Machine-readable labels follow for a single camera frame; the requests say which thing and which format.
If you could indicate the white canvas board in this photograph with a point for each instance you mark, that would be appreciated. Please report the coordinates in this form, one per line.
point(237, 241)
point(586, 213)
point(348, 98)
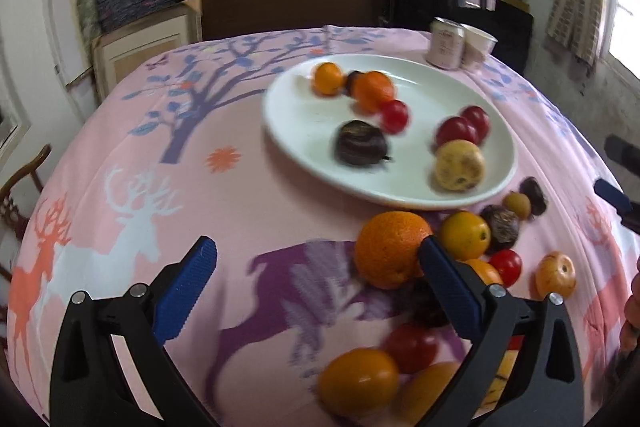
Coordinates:
point(65, 22)

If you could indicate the orange apple-like fruit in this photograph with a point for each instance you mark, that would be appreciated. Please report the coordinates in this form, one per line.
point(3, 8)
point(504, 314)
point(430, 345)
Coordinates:
point(555, 274)

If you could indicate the black glass panel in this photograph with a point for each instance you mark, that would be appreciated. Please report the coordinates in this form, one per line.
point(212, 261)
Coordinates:
point(415, 2)

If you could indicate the cracked yellow passion fruit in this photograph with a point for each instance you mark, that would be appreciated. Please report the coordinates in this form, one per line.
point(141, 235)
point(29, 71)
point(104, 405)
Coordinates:
point(502, 377)

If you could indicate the pale drink can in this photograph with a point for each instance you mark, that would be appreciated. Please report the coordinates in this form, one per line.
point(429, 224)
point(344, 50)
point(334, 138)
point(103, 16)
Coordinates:
point(445, 44)

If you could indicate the brown wooden chair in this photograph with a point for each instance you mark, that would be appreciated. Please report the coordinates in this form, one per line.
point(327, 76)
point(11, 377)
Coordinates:
point(25, 177)

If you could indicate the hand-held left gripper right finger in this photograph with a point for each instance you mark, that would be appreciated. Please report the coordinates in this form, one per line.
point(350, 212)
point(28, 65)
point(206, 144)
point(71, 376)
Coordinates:
point(450, 292)

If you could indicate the white plate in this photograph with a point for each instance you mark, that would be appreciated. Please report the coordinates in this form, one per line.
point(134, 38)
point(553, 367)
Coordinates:
point(310, 127)

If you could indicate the small cabinet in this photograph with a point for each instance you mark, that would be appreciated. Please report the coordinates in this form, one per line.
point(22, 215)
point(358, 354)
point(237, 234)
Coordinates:
point(145, 52)

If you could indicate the orange mandarin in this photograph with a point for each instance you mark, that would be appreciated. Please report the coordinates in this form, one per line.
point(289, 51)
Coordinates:
point(374, 92)

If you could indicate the large orange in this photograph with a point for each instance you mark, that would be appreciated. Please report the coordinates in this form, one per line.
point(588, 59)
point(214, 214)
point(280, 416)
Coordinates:
point(392, 248)

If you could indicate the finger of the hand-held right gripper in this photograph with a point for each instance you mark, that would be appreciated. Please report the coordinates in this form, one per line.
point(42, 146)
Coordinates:
point(612, 197)
point(620, 151)

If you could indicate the small yellow-orange citrus fruit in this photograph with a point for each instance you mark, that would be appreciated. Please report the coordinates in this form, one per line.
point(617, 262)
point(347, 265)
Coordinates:
point(465, 235)
point(359, 382)
point(487, 271)
point(327, 78)

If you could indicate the sunlit window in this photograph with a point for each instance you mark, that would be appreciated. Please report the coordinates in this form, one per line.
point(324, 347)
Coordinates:
point(625, 17)

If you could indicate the pink deer print tablecloth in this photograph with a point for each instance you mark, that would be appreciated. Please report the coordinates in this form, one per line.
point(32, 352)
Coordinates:
point(240, 207)

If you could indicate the tiny yellow-green fruit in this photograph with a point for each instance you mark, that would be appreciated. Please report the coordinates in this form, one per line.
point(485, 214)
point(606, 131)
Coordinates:
point(517, 204)

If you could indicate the white-framed window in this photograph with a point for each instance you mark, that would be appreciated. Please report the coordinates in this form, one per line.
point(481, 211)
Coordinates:
point(12, 127)

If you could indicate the person's right hand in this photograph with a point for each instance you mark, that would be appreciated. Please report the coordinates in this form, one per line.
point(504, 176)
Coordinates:
point(634, 307)

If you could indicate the brown wooden board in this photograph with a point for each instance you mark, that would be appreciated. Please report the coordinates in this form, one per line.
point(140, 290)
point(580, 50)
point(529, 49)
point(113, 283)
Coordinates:
point(290, 7)

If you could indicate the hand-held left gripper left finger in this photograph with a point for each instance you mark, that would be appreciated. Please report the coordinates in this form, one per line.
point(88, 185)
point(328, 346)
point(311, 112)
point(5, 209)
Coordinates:
point(185, 287)

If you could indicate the red tomato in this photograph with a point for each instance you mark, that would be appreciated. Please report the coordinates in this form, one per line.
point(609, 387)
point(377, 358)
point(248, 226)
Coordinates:
point(411, 347)
point(395, 116)
point(506, 267)

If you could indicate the white paper cup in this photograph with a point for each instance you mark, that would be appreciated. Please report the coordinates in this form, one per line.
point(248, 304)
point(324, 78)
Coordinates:
point(477, 49)

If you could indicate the dark purple passion fruit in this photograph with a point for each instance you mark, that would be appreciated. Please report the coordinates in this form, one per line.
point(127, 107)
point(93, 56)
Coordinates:
point(422, 307)
point(535, 195)
point(361, 143)
point(502, 227)

